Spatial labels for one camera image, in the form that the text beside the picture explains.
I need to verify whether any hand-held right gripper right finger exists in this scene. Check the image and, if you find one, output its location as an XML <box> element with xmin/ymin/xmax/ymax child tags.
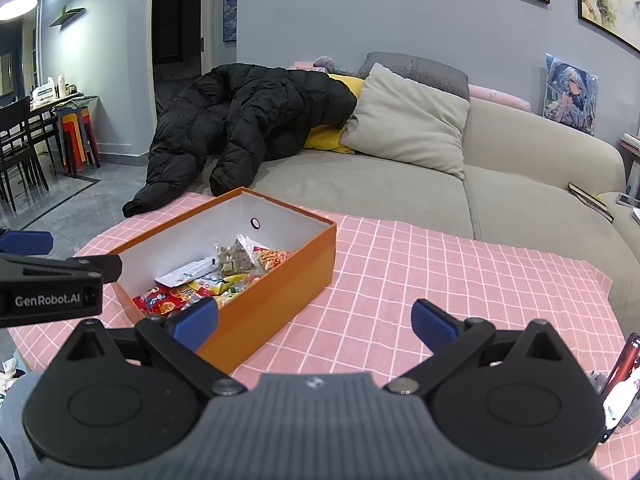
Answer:
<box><xmin>384</xmin><ymin>299</ymin><xmax>571</xmax><ymax>395</ymax></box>

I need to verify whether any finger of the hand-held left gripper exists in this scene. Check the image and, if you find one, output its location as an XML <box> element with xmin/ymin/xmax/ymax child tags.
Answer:
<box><xmin>0</xmin><ymin>254</ymin><xmax>123</xmax><ymax>287</ymax></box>
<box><xmin>0</xmin><ymin>228</ymin><xmax>54</xmax><ymax>257</ymax></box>

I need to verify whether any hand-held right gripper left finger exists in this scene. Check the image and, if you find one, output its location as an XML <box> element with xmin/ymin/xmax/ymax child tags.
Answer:
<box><xmin>65</xmin><ymin>296</ymin><xmax>246</xmax><ymax>396</ymax></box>

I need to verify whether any yellow snack packet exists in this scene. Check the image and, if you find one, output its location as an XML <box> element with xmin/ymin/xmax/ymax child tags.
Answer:
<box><xmin>187</xmin><ymin>272</ymin><xmax>261</xmax><ymax>311</ymax></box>

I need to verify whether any red cartoon snack packet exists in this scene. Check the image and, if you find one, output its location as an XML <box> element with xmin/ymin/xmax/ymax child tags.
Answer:
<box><xmin>132</xmin><ymin>282</ymin><xmax>201</xmax><ymax>318</ymax></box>

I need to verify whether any white snack packet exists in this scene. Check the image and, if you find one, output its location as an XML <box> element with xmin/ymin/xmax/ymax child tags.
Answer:
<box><xmin>155</xmin><ymin>256</ymin><xmax>218</xmax><ymax>287</ymax></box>

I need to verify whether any clear nut packet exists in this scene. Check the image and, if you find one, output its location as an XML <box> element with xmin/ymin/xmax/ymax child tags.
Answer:
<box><xmin>214</xmin><ymin>242</ymin><xmax>258</xmax><ymax>278</ymax></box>

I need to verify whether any orange cardboard box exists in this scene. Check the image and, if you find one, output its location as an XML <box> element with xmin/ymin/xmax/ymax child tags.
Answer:
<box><xmin>107</xmin><ymin>186</ymin><xmax>337</xmax><ymax>376</ymax></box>

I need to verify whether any red stick snack bag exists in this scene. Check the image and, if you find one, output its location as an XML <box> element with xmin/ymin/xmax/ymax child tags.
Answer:
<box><xmin>237</xmin><ymin>234</ymin><xmax>293</xmax><ymax>273</ymax></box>

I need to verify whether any pink checked tablecloth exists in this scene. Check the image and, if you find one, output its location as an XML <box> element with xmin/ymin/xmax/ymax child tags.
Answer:
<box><xmin>10</xmin><ymin>191</ymin><xmax>640</xmax><ymax>480</ymax></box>

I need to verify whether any trash bin with wrappers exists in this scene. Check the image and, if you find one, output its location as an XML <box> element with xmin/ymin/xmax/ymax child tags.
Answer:
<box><xmin>0</xmin><ymin>357</ymin><xmax>26</xmax><ymax>396</ymax></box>

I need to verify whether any black dining chair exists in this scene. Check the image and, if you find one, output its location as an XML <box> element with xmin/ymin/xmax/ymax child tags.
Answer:
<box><xmin>0</xmin><ymin>96</ymin><xmax>51</xmax><ymax>211</ymax></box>

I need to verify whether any stack of coloured stools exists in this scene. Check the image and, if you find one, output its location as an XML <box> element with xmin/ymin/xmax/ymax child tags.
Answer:
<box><xmin>57</xmin><ymin>107</ymin><xmax>101</xmax><ymax>176</ymax></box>

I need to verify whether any person's trouser leg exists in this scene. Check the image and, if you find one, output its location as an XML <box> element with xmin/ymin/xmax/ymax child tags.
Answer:
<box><xmin>0</xmin><ymin>370</ymin><xmax>56</xmax><ymax>480</ymax></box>

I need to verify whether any beige sofa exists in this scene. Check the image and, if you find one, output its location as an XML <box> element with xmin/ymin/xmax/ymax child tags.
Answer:
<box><xmin>185</xmin><ymin>90</ymin><xmax>640</xmax><ymax>341</ymax></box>

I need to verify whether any dining table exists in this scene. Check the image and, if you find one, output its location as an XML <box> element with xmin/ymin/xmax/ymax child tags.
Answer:
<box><xmin>27</xmin><ymin>92</ymin><xmax>101</xmax><ymax>181</ymax></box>

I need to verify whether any dark book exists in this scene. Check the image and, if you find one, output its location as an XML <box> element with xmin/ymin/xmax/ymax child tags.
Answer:
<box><xmin>568</xmin><ymin>182</ymin><xmax>615</xmax><ymax>223</ymax></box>

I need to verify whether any smartphone on stand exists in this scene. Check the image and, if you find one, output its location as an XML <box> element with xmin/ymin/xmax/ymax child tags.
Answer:
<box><xmin>597</xmin><ymin>332</ymin><xmax>640</xmax><ymax>446</ymax></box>

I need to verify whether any beige pillow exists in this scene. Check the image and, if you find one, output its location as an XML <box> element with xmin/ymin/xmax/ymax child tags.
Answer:
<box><xmin>340</xmin><ymin>62</ymin><xmax>472</xmax><ymax>181</ymax></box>

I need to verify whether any black down jacket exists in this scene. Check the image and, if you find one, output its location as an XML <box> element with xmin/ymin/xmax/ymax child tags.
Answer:
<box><xmin>122</xmin><ymin>63</ymin><xmax>357</xmax><ymax>218</ymax></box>

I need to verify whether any yellow cloth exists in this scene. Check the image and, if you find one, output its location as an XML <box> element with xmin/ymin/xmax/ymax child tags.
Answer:
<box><xmin>302</xmin><ymin>74</ymin><xmax>366</xmax><ymax>155</ymax></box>

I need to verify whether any round ceiling light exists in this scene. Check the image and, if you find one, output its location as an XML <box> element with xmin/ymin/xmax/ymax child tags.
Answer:
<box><xmin>0</xmin><ymin>0</ymin><xmax>38</xmax><ymax>21</ymax></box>

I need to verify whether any grey checked pillow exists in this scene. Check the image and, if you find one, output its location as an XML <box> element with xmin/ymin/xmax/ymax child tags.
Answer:
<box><xmin>357</xmin><ymin>51</ymin><xmax>470</xmax><ymax>101</ymax></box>

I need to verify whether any stack of books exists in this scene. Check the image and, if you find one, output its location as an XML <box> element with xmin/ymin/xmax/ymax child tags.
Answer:
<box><xmin>617</xmin><ymin>132</ymin><xmax>640</xmax><ymax>196</ymax></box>

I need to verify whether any printed figure pillow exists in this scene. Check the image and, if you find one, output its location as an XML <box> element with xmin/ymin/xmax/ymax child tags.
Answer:
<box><xmin>542</xmin><ymin>53</ymin><xmax>599</xmax><ymax>136</ymax></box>

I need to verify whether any grey plush toy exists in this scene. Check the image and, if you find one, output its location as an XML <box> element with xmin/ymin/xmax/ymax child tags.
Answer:
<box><xmin>313</xmin><ymin>55</ymin><xmax>353</xmax><ymax>75</ymax></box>

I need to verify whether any black cable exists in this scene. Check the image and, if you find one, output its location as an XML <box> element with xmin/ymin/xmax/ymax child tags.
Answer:
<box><xmin>0</xmin><ymin>435</ymin><xmax>21</xmax><ymax>480</ymax></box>

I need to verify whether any dark wall shelf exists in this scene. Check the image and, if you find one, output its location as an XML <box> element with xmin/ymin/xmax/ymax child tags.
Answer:
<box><xmin>50</xmin><ymin>6</ymin><xmax>86</xmax><ymax>27</ymax></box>

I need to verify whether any small blue wall picture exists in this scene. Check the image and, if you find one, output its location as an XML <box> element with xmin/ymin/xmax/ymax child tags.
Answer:
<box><xmin>222</xmin><ymin>0</ymin><xmax>240</xmax><ymax>43</ymax></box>

